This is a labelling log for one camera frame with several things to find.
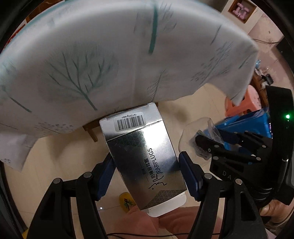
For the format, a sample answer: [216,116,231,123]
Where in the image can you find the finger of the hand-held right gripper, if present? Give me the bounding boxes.
[195,131,271,150]
[202,145,264,165]

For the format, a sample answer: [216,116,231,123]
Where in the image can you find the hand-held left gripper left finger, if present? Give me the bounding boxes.
[27,153,115,239]

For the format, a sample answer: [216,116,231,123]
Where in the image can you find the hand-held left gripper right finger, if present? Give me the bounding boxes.
[179,151,268,239]

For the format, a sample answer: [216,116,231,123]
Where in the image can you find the silver cardboard box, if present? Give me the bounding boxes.
[99,103,187,217]

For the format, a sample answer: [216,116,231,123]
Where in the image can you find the clear plastic blister pack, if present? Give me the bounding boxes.
[179,117,224,160]

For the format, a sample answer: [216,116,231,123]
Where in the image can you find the person's right hand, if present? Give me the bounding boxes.
[259,199,294,230]

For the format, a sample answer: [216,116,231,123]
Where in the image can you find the blue plastic stool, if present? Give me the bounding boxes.
[216,107,273,150]

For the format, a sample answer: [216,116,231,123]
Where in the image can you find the yellow slipper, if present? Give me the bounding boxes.
[119,192,138,212]

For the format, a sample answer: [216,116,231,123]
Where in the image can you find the pink plastic stool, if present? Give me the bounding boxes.
[225,86,261,116]

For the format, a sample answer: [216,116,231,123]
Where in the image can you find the wooden table leg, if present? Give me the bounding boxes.
[83,124,99,142]

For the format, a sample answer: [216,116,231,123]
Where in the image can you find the person's left leg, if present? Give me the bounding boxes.
[112,206,202,239]

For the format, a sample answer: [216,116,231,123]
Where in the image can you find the tree print tablecloth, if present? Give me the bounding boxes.
[0,0,260,172]

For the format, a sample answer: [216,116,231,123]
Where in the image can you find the wall niche with pink item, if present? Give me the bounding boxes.
[228,0,257,23]

